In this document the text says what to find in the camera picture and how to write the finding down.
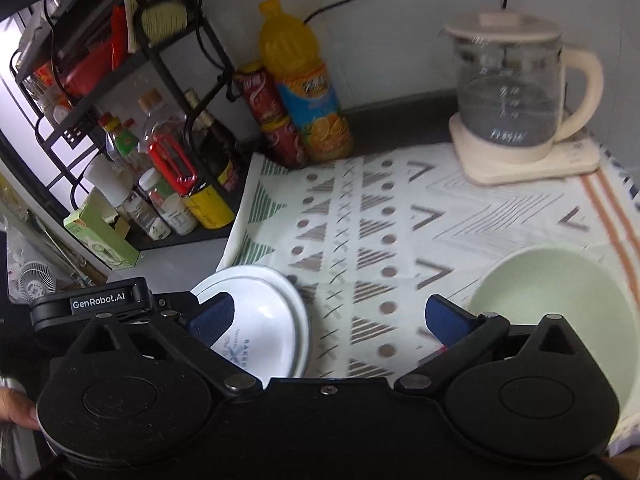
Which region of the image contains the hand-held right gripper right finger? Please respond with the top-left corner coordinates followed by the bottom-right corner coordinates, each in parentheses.
top-left (394, 294), bottom-right (593, 401)

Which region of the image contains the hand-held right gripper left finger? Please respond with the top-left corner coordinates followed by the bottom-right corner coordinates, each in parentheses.
top-left (70, 292), bottom-right (263, 399)

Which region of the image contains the white plate with print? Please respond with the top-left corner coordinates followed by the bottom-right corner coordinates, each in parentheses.
top-left (191, 266), bottom-right (302, 380)

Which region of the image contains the pale green bowl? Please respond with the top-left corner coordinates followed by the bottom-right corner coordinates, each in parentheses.
top-left (464, 246), bottom-right (640, 457)

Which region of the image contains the person's left hand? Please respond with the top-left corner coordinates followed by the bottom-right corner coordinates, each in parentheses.
top-left (0, 387), bottom-right (42, 432)

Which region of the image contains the small white fan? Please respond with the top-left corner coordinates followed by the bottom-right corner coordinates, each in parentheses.
top-left (19, 259), bottom-right (60, 303)

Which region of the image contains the green cardboard box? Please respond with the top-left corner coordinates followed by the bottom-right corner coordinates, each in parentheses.
top-left (63, 191), bottom-right (142, 270)

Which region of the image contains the white spice jar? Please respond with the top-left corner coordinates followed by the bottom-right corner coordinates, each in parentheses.
top-left (138, 167), bottom-right (199, 237)

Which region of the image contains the white cup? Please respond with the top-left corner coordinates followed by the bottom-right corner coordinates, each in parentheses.
top-left (83, 154), bottom-right (135, 209)

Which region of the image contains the patterned tablecloth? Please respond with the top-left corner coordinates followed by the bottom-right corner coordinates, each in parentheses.
top-left (216, 141), bottom-right (640, 382)

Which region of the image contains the dark soy sauce bottle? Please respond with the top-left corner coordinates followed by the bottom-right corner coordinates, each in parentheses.
top-left (182, 87), bottom-right (242, 232)

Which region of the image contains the red peeler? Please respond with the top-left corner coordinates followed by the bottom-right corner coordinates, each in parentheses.
top-left (148, 134), bottom-right (199, 197)

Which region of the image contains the small red-capped bottle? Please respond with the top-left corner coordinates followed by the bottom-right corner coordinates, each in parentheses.
top-left (98, 111), bottom-right (143, 173)

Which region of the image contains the cream kettle base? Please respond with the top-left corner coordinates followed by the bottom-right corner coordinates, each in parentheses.
top-left (447, 112), bottom-right (602, 187)

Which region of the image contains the clear bottle with cork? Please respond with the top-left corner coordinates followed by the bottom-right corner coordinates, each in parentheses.
top-left (136, 89), bottom-right (193, 171)

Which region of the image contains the red snack canister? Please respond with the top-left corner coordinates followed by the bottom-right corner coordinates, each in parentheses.
top-left (234, 61), bottom-right (310, 170)

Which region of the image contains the red plastic bowl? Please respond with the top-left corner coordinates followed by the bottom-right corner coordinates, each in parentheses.
top-left (57, 40), bottom-right (117, 98)

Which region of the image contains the orange juice bottle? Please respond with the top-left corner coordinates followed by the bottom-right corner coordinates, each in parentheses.
top-left (257, 0), bottom-right (355, 164)

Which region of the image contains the pale yellow roll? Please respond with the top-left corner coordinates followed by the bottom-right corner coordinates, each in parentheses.
top-left (139, 0), bottom-right (190, 45)

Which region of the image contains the black wire rack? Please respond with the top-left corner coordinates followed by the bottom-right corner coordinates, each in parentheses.
top-left (9, 0), bottom-right (253, 253)

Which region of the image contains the glass kettle with cream handle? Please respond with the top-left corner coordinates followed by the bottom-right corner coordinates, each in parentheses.
top-left (440, 7), bottom-right (607, 158)

